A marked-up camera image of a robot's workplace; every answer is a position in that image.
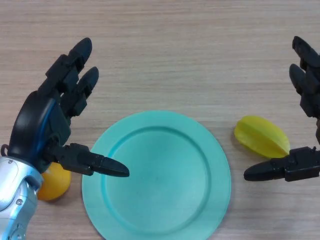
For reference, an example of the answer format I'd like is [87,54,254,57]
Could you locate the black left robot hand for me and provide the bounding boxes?
[6,37,130,178]

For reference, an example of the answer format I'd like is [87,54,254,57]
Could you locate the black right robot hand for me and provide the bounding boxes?
[243,35,320,183]

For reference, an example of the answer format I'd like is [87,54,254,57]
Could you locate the yellow starfruit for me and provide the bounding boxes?
[234,115,291,160]

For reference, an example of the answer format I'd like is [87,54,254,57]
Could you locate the green round plate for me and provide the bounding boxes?
[81,110,232,240]

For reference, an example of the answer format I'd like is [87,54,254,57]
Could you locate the orange round fruit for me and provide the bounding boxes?
[37,161,73,202]

